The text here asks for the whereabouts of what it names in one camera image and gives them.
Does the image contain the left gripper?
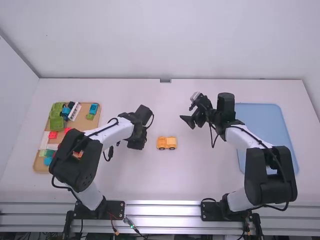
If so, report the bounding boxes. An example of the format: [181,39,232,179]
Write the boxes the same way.
[126,125,149,151]

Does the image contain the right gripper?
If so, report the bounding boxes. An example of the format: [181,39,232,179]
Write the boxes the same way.
[179,95,214,130]

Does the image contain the yellow toy car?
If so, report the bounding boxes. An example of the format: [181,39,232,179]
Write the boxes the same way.
[156,135,178,151]

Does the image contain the tan tray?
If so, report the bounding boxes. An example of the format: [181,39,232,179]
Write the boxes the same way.
[33,101,102,174]

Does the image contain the white toy brick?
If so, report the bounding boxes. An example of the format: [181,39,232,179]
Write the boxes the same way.
[67,101,83,122]
[39,131,51,150]

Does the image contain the blue mat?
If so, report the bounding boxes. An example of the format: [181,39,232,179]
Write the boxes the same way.
[234,102,300,175]

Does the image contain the silver rails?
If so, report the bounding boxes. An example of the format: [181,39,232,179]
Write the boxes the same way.
[0,199,320,235]

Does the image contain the pale green toy brick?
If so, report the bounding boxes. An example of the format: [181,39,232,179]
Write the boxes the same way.
[37,149,57,158]

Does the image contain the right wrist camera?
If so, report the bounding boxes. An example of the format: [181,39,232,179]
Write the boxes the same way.
[189,91,203,104]

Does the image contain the black cable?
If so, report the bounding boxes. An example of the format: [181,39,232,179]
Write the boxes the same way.
[257,199,290,213]
[208,119,226,149]
[50,174,76,199]
[102,144,116,163]

